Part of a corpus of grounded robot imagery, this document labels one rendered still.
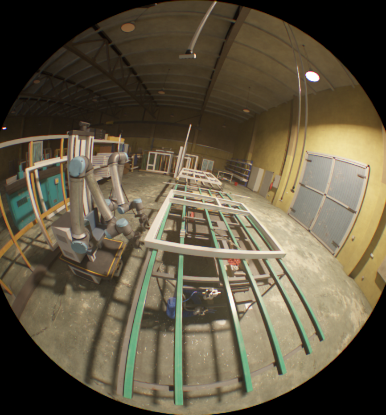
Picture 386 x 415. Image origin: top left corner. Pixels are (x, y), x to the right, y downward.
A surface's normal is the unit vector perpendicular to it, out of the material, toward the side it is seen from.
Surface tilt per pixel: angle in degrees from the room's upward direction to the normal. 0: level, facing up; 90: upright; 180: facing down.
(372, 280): 90
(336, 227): 90
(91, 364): 0
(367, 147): 90
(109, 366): 0
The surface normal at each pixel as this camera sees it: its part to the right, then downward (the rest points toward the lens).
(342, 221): -0.98, -0.16
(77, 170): 0.54, 0.32
